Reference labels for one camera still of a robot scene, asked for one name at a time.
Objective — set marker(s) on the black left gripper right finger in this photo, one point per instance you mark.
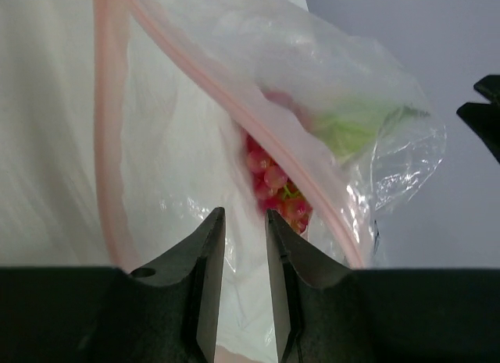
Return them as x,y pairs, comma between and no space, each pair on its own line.
326,312

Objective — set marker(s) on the fake red grapes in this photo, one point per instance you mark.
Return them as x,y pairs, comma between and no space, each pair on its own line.
273,188

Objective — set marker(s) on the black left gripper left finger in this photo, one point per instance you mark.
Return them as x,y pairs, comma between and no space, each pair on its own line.
164,311

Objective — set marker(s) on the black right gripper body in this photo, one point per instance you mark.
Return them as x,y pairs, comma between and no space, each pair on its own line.
484,118

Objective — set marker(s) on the clear zip top bag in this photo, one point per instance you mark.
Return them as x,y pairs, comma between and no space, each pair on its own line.
176,84

